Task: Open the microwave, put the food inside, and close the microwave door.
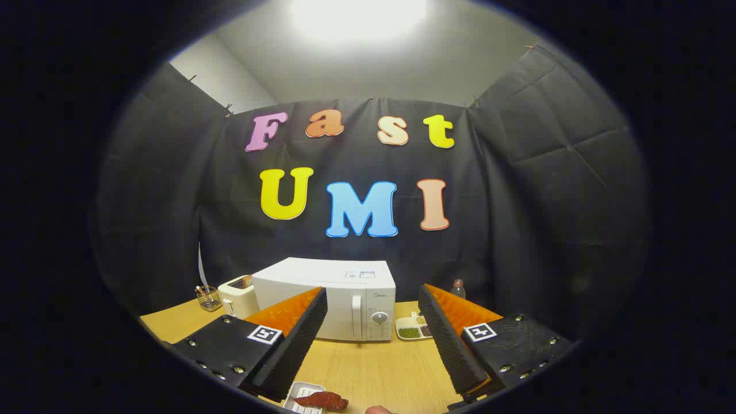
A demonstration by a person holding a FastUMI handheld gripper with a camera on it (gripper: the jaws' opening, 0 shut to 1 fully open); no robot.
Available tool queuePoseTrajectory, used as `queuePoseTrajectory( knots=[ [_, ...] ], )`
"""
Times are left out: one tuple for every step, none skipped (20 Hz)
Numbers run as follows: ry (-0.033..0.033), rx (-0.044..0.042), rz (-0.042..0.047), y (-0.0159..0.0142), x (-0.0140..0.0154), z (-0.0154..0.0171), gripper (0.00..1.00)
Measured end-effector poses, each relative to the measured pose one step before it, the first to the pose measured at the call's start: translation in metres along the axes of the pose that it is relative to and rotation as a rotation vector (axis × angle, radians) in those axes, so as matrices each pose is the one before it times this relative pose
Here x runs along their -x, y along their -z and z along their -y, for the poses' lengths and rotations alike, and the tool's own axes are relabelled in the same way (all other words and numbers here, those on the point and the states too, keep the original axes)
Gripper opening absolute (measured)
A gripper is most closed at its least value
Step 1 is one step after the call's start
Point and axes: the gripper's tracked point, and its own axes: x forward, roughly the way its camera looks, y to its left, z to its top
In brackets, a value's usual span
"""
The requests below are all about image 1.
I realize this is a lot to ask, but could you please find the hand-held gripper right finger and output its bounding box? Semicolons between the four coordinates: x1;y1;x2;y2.
418;283;576;411

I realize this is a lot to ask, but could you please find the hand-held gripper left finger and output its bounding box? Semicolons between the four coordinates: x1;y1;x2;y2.
172;286;328;403

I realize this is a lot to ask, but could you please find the white toaster oven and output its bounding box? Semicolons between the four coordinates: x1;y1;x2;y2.
252;257;397;343

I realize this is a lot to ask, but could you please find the red meat slice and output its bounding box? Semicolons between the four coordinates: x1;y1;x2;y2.
294;392;349;411

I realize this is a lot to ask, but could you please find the white bread toaster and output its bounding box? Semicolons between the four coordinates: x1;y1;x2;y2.
217;275;259;320

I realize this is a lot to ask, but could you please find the white divided bean dish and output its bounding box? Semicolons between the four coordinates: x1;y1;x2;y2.
395;312;434;341

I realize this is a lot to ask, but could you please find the small white tray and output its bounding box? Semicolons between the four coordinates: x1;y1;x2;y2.
283;382;326;414

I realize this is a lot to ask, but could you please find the wire mesh basket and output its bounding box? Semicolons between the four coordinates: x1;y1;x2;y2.
195;286;223;312

